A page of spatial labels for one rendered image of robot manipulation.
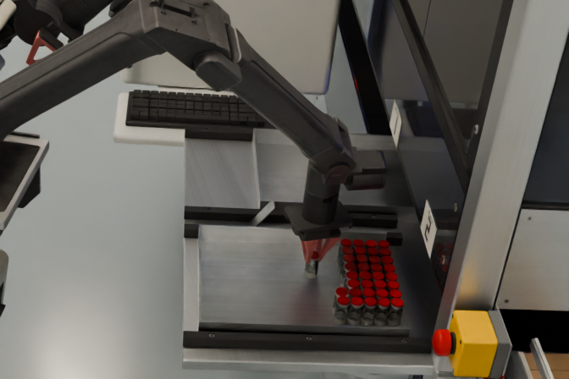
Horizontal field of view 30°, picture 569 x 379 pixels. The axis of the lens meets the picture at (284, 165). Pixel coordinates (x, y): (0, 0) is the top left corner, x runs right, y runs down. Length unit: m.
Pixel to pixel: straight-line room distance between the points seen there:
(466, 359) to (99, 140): 2.45
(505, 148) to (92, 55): 0.57
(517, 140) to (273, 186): 0.71
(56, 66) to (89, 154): 2.38
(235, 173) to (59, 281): 1.21
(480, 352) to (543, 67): 0.43
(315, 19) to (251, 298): 0.87
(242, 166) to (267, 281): 0.36
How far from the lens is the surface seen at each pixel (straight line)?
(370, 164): 1.72
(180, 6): 1.34
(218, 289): 1.81
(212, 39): 1.34
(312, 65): 2.52
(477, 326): 1.60
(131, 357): 2.96
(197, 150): 2.16
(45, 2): 1.83
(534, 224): 1.58
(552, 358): 1.74
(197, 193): 2.04
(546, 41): 1.42
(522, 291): 1.65
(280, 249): 1.91
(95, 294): 3.15
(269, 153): 2.17
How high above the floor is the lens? 2.04
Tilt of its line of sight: 33 degrees down
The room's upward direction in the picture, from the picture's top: 7 degrees clockwise
